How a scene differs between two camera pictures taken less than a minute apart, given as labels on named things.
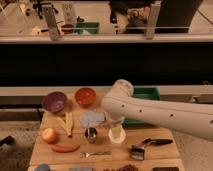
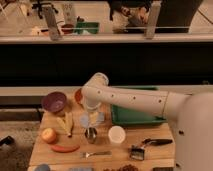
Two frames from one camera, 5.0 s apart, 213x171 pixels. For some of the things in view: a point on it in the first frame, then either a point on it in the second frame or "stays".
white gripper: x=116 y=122 -> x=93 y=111
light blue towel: x=92 y=118 stays
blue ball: x=42 y=167 stays
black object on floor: x=7 y=140 stays
